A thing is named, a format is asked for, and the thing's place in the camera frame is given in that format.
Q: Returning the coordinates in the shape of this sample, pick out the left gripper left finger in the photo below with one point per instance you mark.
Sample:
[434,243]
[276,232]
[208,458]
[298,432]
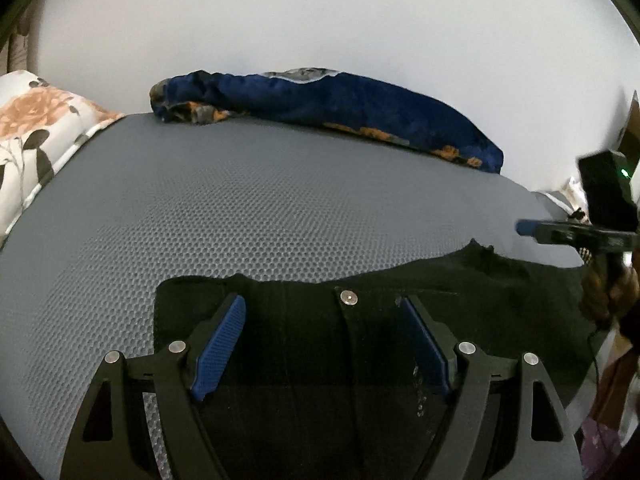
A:
[110,437]

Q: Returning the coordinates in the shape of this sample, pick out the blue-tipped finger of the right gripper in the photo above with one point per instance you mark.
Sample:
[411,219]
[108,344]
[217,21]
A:
[526,227]

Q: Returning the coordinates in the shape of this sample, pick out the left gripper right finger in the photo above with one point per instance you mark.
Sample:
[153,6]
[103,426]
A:
[506,420]

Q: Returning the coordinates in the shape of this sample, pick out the black pants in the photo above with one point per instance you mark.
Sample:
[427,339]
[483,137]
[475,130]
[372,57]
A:
[333,380]

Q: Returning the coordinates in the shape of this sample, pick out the person's right hand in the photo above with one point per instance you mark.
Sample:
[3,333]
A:
[603,304]

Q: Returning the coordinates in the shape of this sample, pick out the white crumpled cloth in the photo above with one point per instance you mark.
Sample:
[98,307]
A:
[570,197]

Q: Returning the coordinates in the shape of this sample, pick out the purple patterned sleeve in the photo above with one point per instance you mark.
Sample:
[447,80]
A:
[611,426]

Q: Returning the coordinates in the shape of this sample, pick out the blue floral blanket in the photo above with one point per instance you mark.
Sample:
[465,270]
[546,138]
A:
[320,98]

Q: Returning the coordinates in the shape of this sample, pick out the grey honeycomb bed mattress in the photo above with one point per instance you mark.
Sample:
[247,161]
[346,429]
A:
[144,201]

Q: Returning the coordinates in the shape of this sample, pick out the white floral pillow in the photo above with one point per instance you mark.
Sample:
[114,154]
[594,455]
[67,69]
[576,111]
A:
[42,128]

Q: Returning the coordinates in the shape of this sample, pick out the wall mounted television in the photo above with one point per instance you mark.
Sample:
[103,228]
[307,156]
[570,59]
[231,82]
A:
[628,142]

